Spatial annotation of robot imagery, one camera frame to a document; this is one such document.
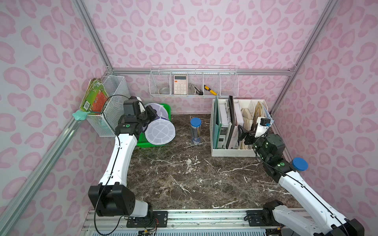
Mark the purple mesh laundry bag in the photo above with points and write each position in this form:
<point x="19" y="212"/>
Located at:
<point x="161" y="131"/>

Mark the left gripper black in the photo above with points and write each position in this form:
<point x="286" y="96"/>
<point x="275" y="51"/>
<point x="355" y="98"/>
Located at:
<point x="146" y="115"/>

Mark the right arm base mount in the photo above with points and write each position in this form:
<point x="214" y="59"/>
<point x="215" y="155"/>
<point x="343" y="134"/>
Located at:
<point x="260" y="218"/>

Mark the green plastic basket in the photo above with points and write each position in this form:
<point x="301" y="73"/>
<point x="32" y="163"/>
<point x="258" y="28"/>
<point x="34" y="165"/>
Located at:
<point x="153" y="136"/>

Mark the black binder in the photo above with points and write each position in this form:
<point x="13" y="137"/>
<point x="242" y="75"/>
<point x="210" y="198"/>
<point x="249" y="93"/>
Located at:
<point x="232" y="121"/>

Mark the beige paper stack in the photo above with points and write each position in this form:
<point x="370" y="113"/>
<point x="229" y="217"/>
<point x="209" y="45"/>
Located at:
<point x="248" y="124"/>

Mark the clear tape roll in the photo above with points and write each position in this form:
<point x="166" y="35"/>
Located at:
<point x="164" y="90"/>

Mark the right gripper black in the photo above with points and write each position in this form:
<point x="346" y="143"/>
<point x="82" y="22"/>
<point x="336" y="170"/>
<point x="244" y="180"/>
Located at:
<point x="246" y="137"/>

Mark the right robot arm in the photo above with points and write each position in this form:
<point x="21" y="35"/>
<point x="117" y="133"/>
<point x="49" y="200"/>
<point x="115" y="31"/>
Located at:
<point x="326" y="221"/>

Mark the white calculator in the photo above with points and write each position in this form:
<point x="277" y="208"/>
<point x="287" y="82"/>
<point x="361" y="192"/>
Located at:
<point x="180" y="85"/>

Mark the pink white book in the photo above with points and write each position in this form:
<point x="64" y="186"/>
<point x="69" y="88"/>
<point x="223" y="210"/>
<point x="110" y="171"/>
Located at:
<point x="239" y="121"/>

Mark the white mesh wall basket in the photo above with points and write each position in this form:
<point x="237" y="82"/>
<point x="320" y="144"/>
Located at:
<point x="106" y="119"/>

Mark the white wire wall shelf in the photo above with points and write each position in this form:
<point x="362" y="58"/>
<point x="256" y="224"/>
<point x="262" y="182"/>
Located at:
<point x="224" y="80"/>

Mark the blue lid pencil jar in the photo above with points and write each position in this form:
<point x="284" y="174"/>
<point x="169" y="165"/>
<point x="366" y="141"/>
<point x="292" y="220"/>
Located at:
<point x="196" y="128"/>

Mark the green red booklet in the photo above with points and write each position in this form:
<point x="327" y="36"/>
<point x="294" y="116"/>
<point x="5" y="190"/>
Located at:
<point x="94" y="98"/>

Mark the yellow black utility knife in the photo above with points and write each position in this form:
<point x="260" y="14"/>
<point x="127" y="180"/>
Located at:
<point x="210" y="90"/>

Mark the mint green star hook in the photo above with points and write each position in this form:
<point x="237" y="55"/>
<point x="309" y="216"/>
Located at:
<point x="80" y="115"/>

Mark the green folder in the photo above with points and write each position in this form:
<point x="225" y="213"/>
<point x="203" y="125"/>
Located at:
<point x="216" y="123"/>

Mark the blue lid jar right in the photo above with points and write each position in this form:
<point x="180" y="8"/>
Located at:
<point x="300" y="164"/>

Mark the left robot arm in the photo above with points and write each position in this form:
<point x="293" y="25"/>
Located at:
<point x="111" y="197"/>

